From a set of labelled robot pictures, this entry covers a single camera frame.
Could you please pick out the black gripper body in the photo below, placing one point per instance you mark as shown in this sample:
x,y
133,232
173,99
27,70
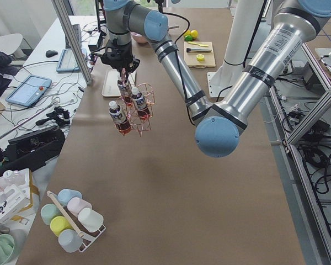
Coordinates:
x,y
123,57

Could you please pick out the tea bottle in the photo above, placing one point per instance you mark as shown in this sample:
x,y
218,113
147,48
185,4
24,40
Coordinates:
x,y
119,117
125,91
140,104

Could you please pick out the copper wire bottle basket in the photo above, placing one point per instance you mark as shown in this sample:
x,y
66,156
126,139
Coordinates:
x,y
134,106

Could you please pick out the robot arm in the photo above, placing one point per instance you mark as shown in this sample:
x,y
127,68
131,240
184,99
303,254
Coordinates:
x,y
125,17
218,125

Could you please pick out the cream serving tray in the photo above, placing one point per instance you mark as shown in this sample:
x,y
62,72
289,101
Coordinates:
x,y
110,88

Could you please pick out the pink bowl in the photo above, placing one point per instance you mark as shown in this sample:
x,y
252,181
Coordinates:
x,y
139,38

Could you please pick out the blue teach pendant far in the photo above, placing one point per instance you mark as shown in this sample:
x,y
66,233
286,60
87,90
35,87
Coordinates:
x,y
67,62

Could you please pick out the blue teach pendant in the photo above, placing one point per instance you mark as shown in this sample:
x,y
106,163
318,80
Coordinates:
x,y
29,91
67,62

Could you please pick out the black keyboard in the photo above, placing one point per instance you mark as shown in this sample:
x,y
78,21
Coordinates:
x,y
77,33

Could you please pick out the steel muddler black tip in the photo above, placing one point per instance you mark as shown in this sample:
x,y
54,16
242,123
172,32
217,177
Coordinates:
x,y
189,50

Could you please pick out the yellow plastic knife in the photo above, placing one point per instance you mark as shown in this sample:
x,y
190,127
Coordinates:
x,y
197,44

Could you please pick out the green lime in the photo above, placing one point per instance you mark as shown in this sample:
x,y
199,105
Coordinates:
x,y
188,38

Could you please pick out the black computer mouse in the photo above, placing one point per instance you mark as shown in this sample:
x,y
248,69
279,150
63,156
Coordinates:
x,y
51,53

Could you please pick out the yellow lemon front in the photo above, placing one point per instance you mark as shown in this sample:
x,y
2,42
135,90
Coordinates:
x,y
188,32

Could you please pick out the yellow lemon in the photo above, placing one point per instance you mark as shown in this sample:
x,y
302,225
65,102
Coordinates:
x,y
194,34
188,32

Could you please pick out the half lemon slice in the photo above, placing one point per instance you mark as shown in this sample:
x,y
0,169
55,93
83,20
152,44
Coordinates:
x,y
200,57

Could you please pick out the yellow lemon back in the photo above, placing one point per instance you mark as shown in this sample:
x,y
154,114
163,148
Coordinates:
x,y
194,34

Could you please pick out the wooden cutting board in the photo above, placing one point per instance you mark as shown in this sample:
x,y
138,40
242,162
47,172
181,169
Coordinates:
x,y
190,58

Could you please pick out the blue teach pendant near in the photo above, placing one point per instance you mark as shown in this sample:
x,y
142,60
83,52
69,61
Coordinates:
x,y
29,91

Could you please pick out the light blue cup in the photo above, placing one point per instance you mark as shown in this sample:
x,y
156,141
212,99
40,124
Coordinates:
x,y
65,195

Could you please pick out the pink cup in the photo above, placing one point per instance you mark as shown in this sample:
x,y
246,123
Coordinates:
x,y
76,204

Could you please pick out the white cup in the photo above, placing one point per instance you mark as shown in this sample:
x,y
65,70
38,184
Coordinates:
x,y
90,219

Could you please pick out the mint green cup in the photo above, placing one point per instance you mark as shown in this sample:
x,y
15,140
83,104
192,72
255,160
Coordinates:
x,y
48,212

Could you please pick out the yellow cup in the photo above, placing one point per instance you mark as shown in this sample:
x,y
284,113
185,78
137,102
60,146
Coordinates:
x,y
58,224

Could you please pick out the grey blue cup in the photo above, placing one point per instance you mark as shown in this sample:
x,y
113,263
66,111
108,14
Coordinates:
x,y
69,240

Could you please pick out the green cloth bowl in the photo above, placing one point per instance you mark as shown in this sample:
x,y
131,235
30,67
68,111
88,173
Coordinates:
x,y
7,244

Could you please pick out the aluminium frame post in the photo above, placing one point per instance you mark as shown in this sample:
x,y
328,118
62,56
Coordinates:
x,y
65,22

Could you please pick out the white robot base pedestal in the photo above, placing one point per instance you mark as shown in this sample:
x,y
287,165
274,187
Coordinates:
x,y
246,21

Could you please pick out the wooden rack handle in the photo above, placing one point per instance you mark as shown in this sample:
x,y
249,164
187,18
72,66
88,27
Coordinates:
x,y
53,197

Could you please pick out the white wire cup rack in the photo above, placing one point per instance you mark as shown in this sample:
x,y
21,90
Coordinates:
x,y
89,238

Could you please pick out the aluminium frame rail right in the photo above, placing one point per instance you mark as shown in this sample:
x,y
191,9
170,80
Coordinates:
x,y
300,103

